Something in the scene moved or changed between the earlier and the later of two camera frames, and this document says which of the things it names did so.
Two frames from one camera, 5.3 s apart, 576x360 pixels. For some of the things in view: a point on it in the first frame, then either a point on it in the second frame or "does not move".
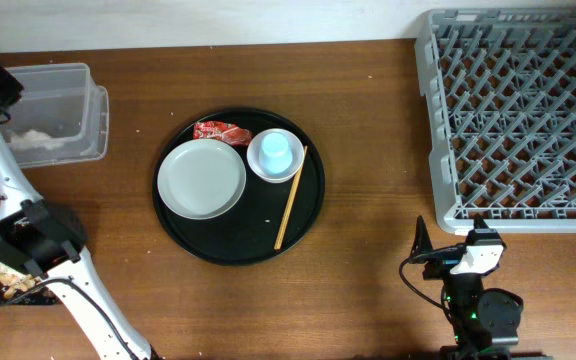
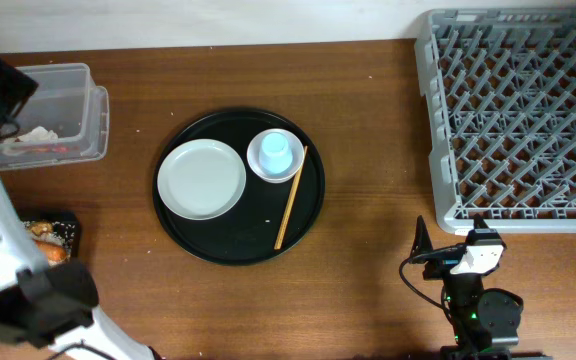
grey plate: (201, 179) does not move
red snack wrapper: (228, 132) -> (39, 149)
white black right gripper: (421, 242) does not move
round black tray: (247, 234) does not move
